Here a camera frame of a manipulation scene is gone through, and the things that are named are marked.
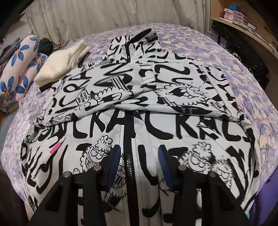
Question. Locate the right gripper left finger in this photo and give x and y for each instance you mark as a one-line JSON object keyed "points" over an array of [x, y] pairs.
{"points": [[60, 205]]}

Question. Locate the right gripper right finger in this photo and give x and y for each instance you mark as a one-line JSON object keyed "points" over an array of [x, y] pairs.
{"points": [[199, 196]]}

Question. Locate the black white graffiti jacket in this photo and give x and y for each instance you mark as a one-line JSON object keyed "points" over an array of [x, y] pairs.
{"points": [[140, 97]]}

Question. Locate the black clothes under desk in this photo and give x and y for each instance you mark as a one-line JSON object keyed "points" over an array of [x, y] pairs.
{"points": [[246, 55]]}

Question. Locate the grey clothes pile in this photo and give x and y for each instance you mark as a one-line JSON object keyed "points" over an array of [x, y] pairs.
{"points": [[9, 51]]}

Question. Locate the purple cloth with print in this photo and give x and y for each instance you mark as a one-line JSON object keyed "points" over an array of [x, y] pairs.
{"points": [[264, 209]]}

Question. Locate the purple floral bed sheet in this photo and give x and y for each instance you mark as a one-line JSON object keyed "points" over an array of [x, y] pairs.
{"points": [[251, 98]]}

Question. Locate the folded cream garment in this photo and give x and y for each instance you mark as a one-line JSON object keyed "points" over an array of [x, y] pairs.
{"points": [[60, 62]]}

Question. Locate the pink blue flower pillow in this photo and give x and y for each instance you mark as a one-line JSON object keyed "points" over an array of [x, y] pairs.
{"points": [[20, 71]]}

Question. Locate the black cloth bundle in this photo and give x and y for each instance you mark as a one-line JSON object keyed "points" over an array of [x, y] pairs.
{"points": [[45, 46]]}

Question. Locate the beige curtain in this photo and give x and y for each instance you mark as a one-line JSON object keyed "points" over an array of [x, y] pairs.
{"points": [[65, 21]]}

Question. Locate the wooden desk shelf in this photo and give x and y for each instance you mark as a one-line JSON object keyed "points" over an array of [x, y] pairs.
{"points": [[262, 40]]}

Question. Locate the pink storage boxes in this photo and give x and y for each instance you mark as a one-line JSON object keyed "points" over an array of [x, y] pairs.
{"points": [[236, 16]]}

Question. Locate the blue box on shelf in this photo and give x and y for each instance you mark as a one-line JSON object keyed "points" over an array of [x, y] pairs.
{"points": [[233, 7]]}

